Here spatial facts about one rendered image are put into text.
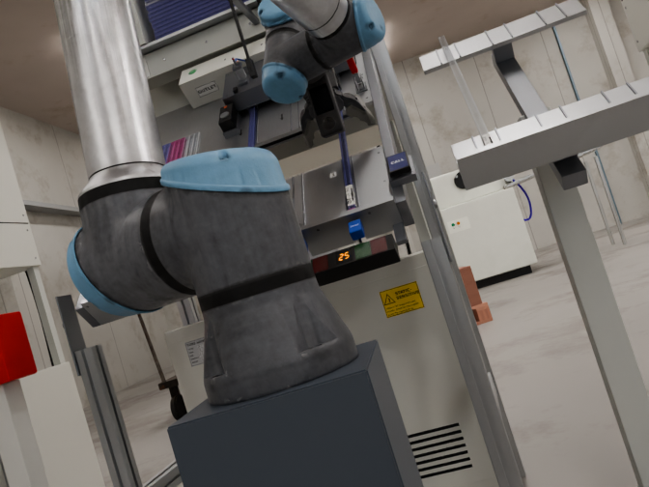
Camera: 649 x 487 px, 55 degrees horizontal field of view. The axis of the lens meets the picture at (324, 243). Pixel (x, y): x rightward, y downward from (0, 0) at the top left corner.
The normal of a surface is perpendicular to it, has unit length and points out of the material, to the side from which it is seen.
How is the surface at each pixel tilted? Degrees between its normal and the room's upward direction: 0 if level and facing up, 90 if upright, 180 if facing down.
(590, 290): 90
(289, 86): 147
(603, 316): 90
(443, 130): 90
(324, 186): 44
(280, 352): 73
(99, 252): 84
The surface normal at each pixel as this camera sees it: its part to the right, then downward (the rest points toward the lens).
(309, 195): -0.36, -0.67
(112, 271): -0.46, 0.25
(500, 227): -0.17, 0.00
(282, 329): 0.18, -0.42
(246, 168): 0.46, -0.24
